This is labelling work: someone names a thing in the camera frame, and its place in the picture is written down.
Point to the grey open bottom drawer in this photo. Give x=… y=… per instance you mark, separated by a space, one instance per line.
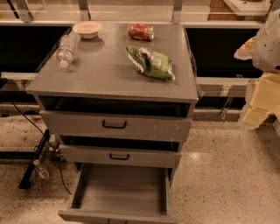
x=119 y=194

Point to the metal railing frame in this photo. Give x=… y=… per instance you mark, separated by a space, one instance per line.
x=140 y=11

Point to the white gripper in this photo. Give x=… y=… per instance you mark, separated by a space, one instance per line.
x=269 y=48

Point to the plastic bottle on floor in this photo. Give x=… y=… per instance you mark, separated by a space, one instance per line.
x=42 y=164

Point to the grey drawer cabinet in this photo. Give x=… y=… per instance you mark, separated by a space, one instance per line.
x=136 y=106

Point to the green jalapeno chip bag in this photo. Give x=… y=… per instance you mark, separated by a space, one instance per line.
x=151 y=63

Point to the clear plastic water bottle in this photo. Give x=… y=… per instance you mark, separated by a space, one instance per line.
x=66 y=50

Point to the red soda can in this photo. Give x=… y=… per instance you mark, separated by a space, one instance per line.
x=141 y=31

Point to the white bowl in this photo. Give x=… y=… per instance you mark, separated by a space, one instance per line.
x=87 y=29

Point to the grey middle drawer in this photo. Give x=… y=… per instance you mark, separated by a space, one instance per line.
x=119 y=156

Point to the grey top drawer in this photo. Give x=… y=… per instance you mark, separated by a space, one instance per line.
x=65 y=123

